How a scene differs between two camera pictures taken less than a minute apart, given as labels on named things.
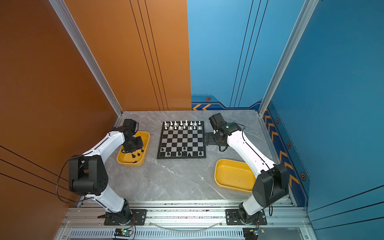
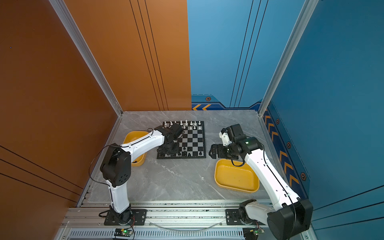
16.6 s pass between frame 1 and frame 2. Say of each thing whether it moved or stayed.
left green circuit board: stayed
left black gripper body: moved
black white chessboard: stayed
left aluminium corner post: stayed
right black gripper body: moved
